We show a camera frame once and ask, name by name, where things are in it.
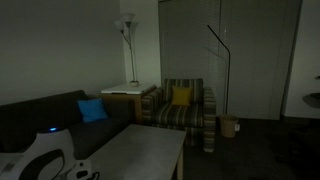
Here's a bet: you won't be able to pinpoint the wooden side table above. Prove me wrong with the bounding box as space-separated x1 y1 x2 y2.
98 87 158 125

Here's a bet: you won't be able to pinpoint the yellow cushion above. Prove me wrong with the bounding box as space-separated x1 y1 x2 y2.
170 85 193 107

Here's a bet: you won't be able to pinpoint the blue cushion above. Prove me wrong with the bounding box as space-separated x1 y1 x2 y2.
77 98 110 124

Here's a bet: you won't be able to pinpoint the beige wastebasket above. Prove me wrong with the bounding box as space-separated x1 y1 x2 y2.
219 114 240 139

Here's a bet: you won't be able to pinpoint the grey window blinds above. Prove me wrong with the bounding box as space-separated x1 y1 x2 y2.
158 0 303 121

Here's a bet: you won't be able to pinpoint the white three-shade lamp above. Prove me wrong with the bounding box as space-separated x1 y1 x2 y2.
114 12 140 88

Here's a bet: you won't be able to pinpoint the striped armchair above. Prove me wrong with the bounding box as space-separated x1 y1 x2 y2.
141 78 217 153

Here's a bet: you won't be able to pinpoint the dark grey sofa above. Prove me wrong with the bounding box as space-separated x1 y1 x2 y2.
0 89 136 161

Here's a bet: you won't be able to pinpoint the thin black floor lamp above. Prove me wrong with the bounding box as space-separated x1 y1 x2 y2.
206 24 232 116

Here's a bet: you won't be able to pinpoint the white flat board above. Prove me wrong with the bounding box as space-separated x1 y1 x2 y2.
100 83 157 95

